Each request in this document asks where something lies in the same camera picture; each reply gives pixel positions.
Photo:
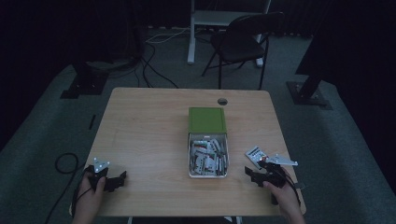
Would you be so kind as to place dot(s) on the black slanted stand with base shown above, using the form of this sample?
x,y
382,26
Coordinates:
x,y
308,93

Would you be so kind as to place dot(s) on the black folding chair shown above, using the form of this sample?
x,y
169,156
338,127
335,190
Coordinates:
x,y
238,46

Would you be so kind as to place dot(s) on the pile of small packets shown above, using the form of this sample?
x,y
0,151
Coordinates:
x,y
207,157

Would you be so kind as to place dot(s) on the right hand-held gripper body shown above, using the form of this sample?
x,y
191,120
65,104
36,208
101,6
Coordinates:
x,y
275,175

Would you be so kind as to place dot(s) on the black marker pen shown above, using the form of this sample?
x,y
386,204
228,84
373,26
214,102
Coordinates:
x,y
92,122

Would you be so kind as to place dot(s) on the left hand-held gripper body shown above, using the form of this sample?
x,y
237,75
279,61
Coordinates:
x,y
99,177

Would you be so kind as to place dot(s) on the grey tape piece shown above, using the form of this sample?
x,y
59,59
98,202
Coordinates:
x,y
300,186

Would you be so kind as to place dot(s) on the person's left hand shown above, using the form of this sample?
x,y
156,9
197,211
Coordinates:
x,y
88,199

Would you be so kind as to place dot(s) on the grey table grommet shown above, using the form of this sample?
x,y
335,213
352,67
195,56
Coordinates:
x,y
222,101

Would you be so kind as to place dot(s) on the black stand base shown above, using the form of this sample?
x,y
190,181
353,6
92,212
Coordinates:
x,y
85,85

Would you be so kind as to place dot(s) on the white desk frame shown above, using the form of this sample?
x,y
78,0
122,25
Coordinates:
x,y
214,18

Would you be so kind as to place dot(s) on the person's right hand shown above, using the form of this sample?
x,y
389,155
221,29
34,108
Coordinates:
x,y
285,199

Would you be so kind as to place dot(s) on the white striped packet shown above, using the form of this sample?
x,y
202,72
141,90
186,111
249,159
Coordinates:
x,y
254,154

